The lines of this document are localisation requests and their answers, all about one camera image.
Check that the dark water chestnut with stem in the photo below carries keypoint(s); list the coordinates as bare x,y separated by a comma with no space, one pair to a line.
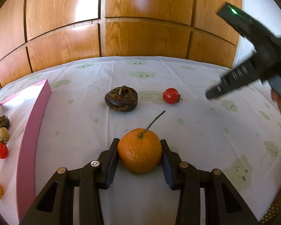
121,99

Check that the small beige round fruit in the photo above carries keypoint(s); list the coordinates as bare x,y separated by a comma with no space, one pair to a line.
3,133

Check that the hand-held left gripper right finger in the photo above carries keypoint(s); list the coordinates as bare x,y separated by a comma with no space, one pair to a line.
166,168

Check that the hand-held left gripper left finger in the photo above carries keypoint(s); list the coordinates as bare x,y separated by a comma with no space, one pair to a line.
112,166

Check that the white cloud-print tablecloth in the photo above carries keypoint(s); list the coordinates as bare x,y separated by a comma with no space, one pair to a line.
213,145

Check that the brown woven mat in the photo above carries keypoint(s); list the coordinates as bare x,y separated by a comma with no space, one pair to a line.
277,209

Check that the orange mandarin with green stem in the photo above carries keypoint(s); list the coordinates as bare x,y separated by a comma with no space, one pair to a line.
140,151

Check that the pink shallow box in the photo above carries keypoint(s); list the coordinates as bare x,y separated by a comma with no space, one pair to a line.
30,145

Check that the red cherry tomato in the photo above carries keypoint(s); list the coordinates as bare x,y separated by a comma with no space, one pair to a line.
170,95
1,150

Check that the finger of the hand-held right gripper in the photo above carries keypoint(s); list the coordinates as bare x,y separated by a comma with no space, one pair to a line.
234,79

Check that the wooden wardrobe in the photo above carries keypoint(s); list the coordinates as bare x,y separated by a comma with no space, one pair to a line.
142,16

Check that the smooth dark water chestnut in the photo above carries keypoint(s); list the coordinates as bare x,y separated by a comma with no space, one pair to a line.
2,123

